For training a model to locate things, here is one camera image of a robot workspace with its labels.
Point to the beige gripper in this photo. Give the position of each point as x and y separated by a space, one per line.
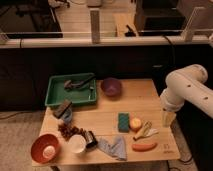
168 118

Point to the dark grape bunch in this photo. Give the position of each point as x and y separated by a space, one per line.
67 131

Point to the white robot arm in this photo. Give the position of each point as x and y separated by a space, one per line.
186 84

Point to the white paper cup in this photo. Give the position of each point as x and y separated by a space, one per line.
77 144

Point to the banana peel toy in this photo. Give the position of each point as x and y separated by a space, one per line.
146 131

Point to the yellow red peach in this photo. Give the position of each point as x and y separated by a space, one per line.
135 124

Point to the green sponge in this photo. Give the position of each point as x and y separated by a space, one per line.
123 122

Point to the blue grey cloth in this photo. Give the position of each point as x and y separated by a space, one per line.
116 150

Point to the purple bowl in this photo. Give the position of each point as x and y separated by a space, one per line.
111 87

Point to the black metal can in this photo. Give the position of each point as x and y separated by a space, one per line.
90 139

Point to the blue tape roll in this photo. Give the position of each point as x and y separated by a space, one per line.
67 116

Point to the dark tool in tray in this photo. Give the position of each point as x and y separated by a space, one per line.
68 85

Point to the grey black brush block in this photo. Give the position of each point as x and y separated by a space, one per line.
62 108

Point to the green plastic tray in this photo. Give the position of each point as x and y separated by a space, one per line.
85 95

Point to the white egg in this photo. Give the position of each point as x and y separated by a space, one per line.
49 152

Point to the red bowl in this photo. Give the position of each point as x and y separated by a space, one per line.
40 144

